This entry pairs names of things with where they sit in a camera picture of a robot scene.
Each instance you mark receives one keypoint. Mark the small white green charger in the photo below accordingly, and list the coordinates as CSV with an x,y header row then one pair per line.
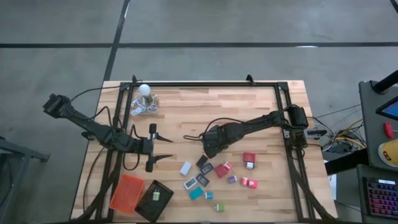
x,y
156,196

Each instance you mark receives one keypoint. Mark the black pole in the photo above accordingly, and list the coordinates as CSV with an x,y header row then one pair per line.
x,y
385,81

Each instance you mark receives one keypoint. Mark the small black connector box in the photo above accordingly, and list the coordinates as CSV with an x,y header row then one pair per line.
x,y
314,133

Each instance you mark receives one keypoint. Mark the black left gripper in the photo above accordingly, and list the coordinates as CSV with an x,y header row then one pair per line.
x,y
151,146

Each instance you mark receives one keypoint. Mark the black backlit keyboard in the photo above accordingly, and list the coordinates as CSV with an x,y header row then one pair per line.
x,y
382,197

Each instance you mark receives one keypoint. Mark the yellow cap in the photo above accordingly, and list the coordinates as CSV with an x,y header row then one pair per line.
x,y
388,154

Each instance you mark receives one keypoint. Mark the blue wall charger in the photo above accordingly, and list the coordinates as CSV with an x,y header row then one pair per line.
x,y
209,195

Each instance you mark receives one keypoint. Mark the teal digital clock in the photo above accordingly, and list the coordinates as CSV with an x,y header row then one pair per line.
x,y
196,193

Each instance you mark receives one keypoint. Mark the red cube charger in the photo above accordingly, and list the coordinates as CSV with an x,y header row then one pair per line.
x,y
249,156

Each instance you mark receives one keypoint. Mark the grey equipment cart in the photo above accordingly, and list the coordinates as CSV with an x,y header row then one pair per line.
x,y
370,124

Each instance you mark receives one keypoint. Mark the white digital clock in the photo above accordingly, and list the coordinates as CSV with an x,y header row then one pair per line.
x,y
190,183

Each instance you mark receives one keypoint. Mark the small red device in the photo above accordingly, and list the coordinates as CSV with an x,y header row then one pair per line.
x,y
388,130

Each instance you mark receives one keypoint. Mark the white flat box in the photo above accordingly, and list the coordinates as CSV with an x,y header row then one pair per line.
x,y
185,168

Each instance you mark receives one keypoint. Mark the monitor with blue screen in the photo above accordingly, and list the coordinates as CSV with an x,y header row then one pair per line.
x,y
391,109

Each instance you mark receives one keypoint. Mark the black digital clock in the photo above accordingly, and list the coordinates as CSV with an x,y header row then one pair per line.
x,y
201,161

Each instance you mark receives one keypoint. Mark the orange plastic basket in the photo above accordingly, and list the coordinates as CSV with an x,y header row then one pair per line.
x,y
127,194

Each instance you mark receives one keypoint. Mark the lime green wall charger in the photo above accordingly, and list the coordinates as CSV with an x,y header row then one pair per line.
x,y
220,208

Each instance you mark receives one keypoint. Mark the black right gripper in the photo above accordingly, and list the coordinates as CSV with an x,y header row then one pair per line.
x,y
217,140

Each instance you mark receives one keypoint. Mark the large red wall charger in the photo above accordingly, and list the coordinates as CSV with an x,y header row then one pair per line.
x,y
220,171

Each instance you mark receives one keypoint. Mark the black aluminium rig frame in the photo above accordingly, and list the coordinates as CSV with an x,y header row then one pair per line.
x,y
202,84

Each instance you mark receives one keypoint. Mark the black frame clamp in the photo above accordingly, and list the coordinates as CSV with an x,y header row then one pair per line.
x,y
134,79
249,79

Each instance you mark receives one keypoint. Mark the purple digital clock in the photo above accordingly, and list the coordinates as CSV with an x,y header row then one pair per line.
x,y
202,179

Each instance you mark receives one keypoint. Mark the black framed card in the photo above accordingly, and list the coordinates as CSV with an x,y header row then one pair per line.
x,y
206,169

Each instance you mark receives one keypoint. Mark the black plastic basket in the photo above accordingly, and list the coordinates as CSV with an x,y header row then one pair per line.
x,y
146,207

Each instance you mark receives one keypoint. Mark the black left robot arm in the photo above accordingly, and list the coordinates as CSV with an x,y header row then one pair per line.
x,y
93,126

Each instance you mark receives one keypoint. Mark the grey side table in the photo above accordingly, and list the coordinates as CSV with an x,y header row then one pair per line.
x,y
18,152

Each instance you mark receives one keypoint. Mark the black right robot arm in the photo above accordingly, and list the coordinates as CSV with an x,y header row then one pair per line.
x,y
264,121

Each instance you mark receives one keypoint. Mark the pink wall charger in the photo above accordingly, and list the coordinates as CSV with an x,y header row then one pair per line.
x,y
244,181
253,184

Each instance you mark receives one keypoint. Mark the purple wall charger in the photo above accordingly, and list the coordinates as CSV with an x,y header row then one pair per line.
x,y
232,179

